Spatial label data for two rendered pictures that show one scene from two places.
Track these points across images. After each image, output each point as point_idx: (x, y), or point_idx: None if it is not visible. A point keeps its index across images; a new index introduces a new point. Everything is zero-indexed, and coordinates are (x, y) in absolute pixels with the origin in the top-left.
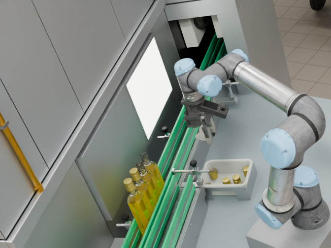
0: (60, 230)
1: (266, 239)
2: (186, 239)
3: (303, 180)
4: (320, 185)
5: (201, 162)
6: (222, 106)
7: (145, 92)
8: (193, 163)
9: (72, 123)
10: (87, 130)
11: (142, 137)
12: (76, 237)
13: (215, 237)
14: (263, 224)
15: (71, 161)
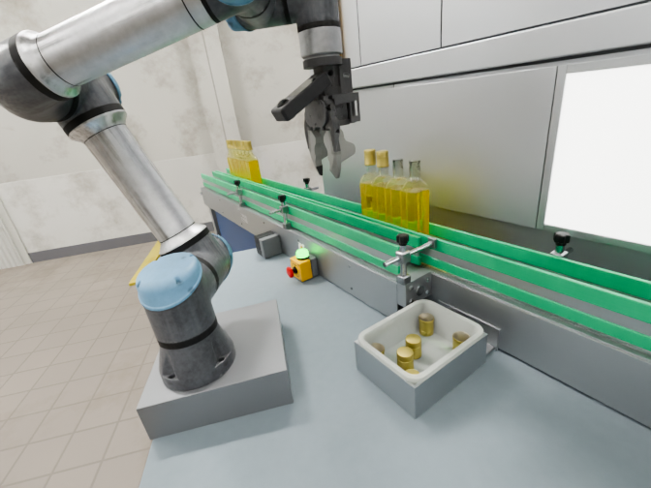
0: (348, 130)
1: (244, 310)
2: (335, 261)
3: (153, 262)
4: (254, 486)
5: (526, 353)
6: (289, 101)
7: (636, 148)
8: (398, 234)
9: (413, 45)
10: (418, 69)
11: (527, 199)
12: (358, 156)
13: (338, 309)
14: (263, 318)
15: (376, 79)
